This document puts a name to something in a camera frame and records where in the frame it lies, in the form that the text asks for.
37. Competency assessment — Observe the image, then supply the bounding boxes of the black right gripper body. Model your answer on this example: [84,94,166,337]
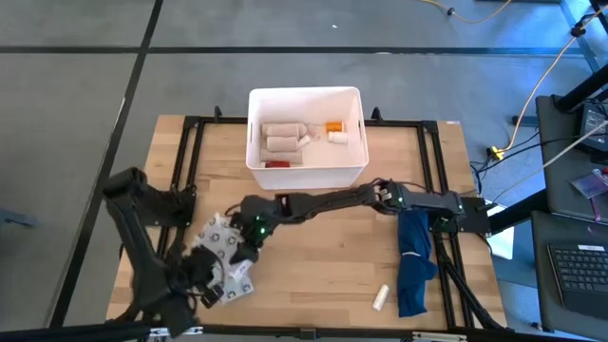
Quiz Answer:
[235,193,289,248]

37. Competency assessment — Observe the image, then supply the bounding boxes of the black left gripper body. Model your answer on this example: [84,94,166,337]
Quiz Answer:
[182,245,225,292]

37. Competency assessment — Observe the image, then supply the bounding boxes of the white printed pouch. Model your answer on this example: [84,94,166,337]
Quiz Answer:
[191,212,256,305]

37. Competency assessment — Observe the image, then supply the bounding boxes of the long beige bandage roll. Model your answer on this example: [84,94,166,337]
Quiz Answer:
[260,122,309,139]

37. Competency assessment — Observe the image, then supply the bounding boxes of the white perforated plastic basket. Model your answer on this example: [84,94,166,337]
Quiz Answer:
[245,85,371,191]

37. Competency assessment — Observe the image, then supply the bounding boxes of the blue cloth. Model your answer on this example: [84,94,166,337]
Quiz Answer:
[395,208,439,318]

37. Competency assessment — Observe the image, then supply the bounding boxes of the white paper sheet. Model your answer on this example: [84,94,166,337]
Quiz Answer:
[485,201,516,261]

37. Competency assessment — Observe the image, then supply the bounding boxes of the black stand pole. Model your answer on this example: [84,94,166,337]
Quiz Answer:
[487,188,550,235]
[554,62,608,114]

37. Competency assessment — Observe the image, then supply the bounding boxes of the dark grey side desk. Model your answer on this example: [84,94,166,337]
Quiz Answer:
[530,92,608,341]

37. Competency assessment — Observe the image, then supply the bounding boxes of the black keyboard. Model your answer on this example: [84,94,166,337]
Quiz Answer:
[546,242,608,320]

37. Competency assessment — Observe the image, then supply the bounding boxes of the purple card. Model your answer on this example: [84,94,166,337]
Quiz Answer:
[571,168,608,200]

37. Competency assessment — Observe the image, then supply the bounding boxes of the black table frame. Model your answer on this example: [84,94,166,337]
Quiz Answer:
[106,104,507,333]

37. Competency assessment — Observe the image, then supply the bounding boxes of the black front rail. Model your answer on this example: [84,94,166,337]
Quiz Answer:
[0,322,608,342]

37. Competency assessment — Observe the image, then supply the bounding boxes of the yellow floor cable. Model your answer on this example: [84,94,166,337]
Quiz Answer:
[420,0,513,25]

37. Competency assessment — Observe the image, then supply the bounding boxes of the yellow extension cord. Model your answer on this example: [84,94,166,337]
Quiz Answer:
[486,3,608,162]

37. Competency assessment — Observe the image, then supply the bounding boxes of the cream thick cable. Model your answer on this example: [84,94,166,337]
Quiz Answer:
[493,121,608,203]

